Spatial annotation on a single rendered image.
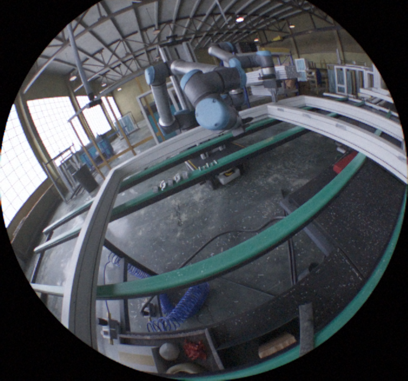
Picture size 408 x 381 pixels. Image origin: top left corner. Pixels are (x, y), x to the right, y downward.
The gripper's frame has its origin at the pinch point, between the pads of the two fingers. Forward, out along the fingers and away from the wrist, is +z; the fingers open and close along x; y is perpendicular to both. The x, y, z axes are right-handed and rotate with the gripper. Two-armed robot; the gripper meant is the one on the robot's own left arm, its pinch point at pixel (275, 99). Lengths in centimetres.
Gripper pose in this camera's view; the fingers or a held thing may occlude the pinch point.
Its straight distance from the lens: 103.8
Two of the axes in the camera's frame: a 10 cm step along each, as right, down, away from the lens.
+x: -2.8, -4.8, 8.3
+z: 3.1, 7.7, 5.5
